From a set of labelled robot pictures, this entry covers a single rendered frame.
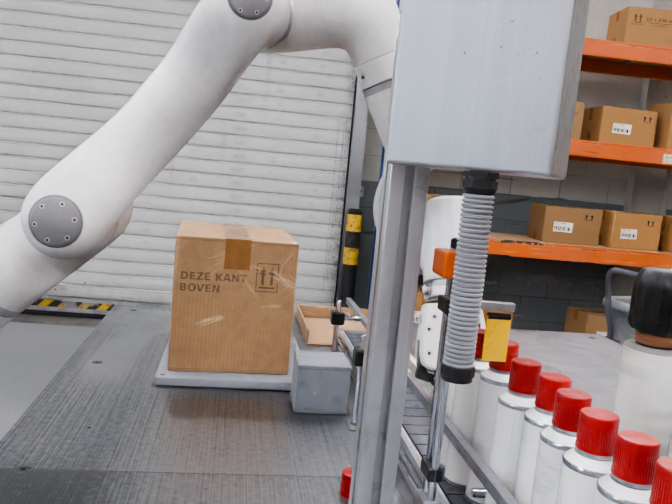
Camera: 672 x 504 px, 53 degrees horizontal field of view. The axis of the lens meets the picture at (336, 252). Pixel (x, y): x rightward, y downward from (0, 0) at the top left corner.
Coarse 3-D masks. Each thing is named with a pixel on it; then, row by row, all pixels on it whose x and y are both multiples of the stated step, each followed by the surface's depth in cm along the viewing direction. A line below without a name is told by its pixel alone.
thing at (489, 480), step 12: (348, 300) 165; (360, 312) 152; (408, 372) 109; (408, 384) 106; (420, 384) 103; (420, 396) 100; (444, 432) 88; (456, 432) 85; (456, 444) 83; (468, 444) 82; (468, 456) 79; (480, 468) 75; (480, 480) 75; (492, 480) 72; (492, 492) 71; (504, 492) 70
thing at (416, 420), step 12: (348, 336) 163; (360, 336) 164; (408, 396) 123; (408, 408) 116; (420, 408) 117; (408, 420) 111; (420, 420) 111; (408, 432) 106; (420, 432) 106; (420, 444) 101; (444, 480) 90; (444, 492) 87; (456, 492) 87
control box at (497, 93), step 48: (432, 0) 67; (480, 0) 65; (528, 0) 63; (576, 0) 62; (432, 48) 68; (480, 48) 66; (528, 48) 64; (576, 48) 66; (432, 96) 68; (480, 96) 66; (528, 96) 64; (576, 96) 70; (432, 144) 68; (480, 144) 66; (528, 144) 64
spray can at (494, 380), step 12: (516, 348) 82; (492, 372) 83; (504, 372) 82; (480, 384) 83; (492, 384) 82; (504, 384) 81; (480, 396) 83; (492, 396) 82; (480, 408) 83; (492, 408) 82; (480, 420) 83; (492, 420) 82; (480, 432) 83; (492, 432) 82; (480, 444) 83; (480, 456) 83; (468, 480) 85; (468, 492) 85
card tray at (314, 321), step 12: (300, 312) 189; (312, 312) 200; (324, 312) 200; (348, 312) 201; (300, 324) 187; (312, 324) 191; (324, 324) 193; (348, 324) 195; (360, 324) 197; (312, 336) 178; (324, 336) 179
